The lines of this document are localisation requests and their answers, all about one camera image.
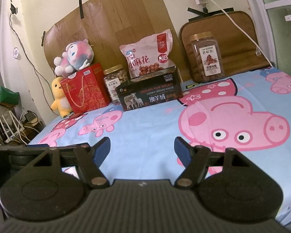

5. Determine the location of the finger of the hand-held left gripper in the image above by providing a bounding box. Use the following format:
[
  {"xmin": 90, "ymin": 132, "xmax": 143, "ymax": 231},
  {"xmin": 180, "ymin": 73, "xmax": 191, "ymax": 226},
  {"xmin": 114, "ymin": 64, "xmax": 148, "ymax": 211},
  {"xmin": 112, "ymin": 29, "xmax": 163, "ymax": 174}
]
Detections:
[{"xmin": 0, "ymin": 144, "xmax": 91, "ymax": 173}]

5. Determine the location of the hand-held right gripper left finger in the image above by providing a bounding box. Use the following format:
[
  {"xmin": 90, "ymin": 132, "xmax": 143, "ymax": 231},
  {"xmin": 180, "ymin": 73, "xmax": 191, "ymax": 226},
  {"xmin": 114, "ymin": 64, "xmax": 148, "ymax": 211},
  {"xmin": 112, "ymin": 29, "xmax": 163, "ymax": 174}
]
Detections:
[{"xmin": 33, "ymin": 136, "xmax": 111, "ymax": 189}]

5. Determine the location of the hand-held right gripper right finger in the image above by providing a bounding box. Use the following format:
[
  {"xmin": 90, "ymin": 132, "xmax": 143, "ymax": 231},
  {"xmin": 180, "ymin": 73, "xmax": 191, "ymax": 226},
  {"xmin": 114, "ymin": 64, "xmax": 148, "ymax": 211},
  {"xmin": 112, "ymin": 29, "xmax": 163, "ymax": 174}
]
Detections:
[{"xmin": 174, "ymin": 136, "xmax": 253, "ymax": 188}]

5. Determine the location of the white router with antennas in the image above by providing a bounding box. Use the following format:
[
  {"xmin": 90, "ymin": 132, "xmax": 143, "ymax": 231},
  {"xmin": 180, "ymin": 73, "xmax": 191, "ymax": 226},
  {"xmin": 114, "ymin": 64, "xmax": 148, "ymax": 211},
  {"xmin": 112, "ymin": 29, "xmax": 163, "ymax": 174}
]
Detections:
[{"xmin": 0, "ymin": 111, "xmax": 25, "ymax": 144}]

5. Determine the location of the black charger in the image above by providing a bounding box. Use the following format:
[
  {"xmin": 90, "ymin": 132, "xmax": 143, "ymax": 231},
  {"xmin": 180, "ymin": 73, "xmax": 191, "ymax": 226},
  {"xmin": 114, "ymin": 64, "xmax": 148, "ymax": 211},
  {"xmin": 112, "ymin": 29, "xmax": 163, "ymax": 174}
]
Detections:
[{"xmin": 23, "ymin": 110, "xmax": 40, "ymax": 127}]

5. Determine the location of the printed cartoon blanket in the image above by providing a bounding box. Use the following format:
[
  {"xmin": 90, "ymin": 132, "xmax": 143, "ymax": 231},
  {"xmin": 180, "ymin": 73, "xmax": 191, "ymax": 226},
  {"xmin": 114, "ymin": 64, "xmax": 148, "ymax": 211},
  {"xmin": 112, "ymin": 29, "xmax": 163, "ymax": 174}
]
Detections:
[{"xmin": 27, "ymin": 65, "xmax": 291, "ymax": 227}]

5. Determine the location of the green bag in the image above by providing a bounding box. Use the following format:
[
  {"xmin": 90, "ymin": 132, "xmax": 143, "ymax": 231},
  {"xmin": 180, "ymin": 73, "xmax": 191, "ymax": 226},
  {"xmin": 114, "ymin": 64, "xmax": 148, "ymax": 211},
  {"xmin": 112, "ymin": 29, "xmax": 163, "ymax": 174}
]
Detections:
[{"xmin": 0, "ymin": 86, "xmax": 20, "ymax": 106}]

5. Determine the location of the red gift bag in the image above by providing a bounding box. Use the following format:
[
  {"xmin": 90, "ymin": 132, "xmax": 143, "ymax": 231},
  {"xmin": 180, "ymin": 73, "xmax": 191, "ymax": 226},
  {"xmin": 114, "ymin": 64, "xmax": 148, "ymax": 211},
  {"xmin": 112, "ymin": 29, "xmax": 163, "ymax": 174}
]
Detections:
[{"xmin": 60, "ymin": 63, "xmax": 111, "ymax": 114}]

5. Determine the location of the black printed box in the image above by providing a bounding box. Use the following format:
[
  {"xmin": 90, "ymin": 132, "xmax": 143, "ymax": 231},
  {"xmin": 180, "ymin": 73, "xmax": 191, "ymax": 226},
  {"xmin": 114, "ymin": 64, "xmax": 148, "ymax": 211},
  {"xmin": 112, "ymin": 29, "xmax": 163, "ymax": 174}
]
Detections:
[{"xmin": 115, "ymin": 65, "xmax": 184, "ymax": 111}]

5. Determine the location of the yellow plush duck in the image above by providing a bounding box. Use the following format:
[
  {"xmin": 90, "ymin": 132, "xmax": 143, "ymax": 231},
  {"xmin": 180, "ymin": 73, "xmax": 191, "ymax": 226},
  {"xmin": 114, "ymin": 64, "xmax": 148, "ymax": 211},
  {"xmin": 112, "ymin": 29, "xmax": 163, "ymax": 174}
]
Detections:
[{"xmin": 50, "ymin": 77, "xmax": 74, "ymax": 119}]

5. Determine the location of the small clear nut jar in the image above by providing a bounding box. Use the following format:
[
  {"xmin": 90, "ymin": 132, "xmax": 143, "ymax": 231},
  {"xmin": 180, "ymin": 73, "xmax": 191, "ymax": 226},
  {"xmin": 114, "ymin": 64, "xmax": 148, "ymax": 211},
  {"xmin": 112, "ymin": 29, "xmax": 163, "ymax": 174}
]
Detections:
[{"xmin": 103, "ymin": 64, "xmax": 129, "ymax": 105}]

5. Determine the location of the tall clear nut jar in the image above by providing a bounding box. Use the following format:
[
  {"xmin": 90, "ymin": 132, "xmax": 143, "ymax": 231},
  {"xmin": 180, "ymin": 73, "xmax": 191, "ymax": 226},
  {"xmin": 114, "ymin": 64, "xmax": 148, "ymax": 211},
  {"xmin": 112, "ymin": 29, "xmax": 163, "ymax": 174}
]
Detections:
[{"xmin": 189, "ymin": 31, "xmax": 225, "ymax": 83}]

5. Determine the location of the pink plush toy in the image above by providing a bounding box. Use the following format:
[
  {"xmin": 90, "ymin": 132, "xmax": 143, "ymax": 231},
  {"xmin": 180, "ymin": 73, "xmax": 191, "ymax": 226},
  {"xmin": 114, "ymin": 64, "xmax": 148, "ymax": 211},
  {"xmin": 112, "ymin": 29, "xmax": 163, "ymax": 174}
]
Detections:
[{"xmin": 54, "ymin": 40, "xmax": 95, "ymax": 77}]

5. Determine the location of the pink snack bag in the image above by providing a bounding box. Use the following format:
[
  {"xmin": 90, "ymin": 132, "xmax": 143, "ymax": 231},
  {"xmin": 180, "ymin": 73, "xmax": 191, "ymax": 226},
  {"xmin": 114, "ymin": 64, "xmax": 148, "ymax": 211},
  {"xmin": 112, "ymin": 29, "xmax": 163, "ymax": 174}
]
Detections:
[{"xmin": 119, "ymin": 28, "xmax": 176, "ymax": 79}]

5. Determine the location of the brown seat cushion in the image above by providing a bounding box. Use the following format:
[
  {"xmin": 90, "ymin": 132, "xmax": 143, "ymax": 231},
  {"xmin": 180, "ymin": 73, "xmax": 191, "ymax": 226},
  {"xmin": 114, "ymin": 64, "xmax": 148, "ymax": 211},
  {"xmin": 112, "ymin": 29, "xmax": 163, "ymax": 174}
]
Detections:
[{"xmin": 179, "ymin": 11, "xmax": 273, "ymax": 82}]

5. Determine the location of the green glass window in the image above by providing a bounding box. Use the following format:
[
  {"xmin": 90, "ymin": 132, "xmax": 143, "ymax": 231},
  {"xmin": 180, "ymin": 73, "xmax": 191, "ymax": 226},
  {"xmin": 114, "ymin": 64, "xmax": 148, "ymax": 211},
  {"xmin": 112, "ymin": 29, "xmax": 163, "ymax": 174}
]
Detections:
[{"xmin": 254, "ymin": 0, "xmax": 291, "ymax": 84}]

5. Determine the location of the black wall cable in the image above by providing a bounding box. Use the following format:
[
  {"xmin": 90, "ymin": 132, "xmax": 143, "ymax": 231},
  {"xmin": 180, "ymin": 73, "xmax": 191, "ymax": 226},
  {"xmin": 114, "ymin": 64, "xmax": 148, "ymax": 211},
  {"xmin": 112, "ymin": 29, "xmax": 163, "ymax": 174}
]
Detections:
[{"xmin": 9, "ymin": 2, "xmax": 57, "ymax": 113}]

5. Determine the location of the white power cable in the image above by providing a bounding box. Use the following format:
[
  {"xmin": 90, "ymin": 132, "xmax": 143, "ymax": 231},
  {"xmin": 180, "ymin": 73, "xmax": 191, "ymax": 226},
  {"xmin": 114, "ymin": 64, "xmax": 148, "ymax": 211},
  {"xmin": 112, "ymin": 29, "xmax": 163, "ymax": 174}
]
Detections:
[{"xmin": 209, "ymin": 0, "xmax": 272, "ymax": 65}]

